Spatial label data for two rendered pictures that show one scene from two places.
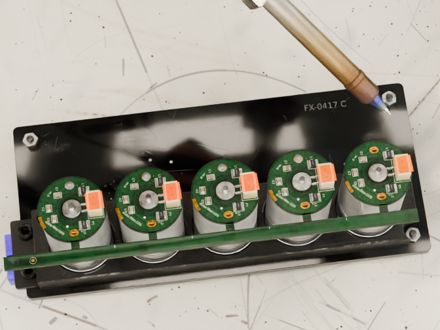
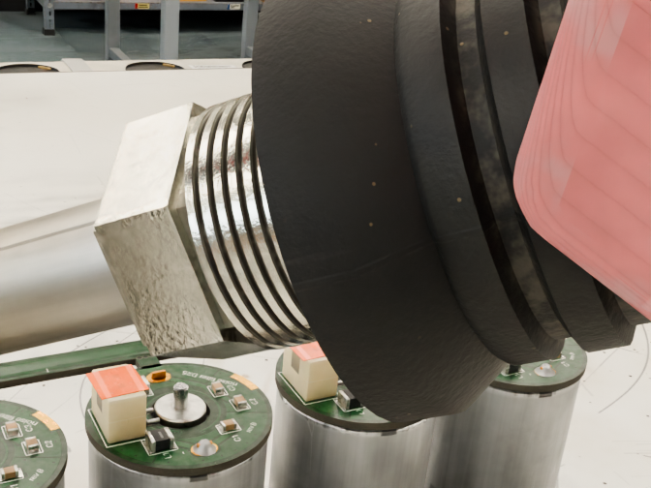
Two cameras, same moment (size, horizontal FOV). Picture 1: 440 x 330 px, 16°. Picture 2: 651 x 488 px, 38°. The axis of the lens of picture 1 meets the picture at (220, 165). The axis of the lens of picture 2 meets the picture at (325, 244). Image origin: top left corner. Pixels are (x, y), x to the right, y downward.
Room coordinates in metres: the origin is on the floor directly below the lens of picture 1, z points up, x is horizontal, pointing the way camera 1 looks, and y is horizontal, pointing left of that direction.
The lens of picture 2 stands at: (0.28, -0.03, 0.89)
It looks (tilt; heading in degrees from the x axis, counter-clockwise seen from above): 24 degrees down; 157
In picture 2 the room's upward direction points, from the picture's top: 6 degrees clockwise
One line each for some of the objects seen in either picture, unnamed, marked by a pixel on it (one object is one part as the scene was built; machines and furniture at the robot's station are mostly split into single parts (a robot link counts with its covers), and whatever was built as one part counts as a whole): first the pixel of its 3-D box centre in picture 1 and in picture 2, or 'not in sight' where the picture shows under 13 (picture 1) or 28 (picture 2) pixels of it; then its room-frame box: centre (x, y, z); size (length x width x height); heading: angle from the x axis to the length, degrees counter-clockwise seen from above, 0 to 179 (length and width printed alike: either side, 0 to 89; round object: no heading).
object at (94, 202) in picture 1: (91, 203); not in sight; (0.16, 0.05, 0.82); 0.01 x 0.01 x 0.01; 7
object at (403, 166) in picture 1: (399, 167); not in sight; (0.18, -0.07, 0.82); 0.01 x 0.01 x 0.01; 7
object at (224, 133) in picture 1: (219, 192); not in sight; (0.19, 0.00, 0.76); 0.16 x 0.07 x 0.01; 97
